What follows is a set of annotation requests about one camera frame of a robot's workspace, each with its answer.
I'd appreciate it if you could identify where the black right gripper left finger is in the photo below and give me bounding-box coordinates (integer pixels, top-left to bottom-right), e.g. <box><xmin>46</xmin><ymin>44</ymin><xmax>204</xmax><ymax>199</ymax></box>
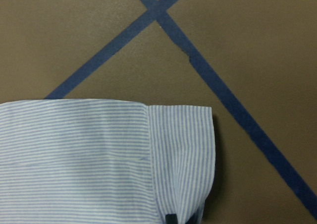
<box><xmin>165</xmin><ymin>214</ymin><xmax>177</xmax><ymax>224</ymax></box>

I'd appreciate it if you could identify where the blue striped button shirt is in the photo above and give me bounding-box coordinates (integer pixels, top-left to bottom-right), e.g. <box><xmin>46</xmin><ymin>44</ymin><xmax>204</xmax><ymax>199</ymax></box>
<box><xmin>0</xmin><ymin>99</ymin><xmax>215</xmax><ymax>224</ymax></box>

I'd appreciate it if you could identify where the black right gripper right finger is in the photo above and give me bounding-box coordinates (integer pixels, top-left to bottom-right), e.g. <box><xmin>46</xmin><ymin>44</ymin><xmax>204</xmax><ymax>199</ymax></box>
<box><xmin>186</xmin><ymin>213</ymin><xmax>198</xmax><ymax>224</ymax></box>

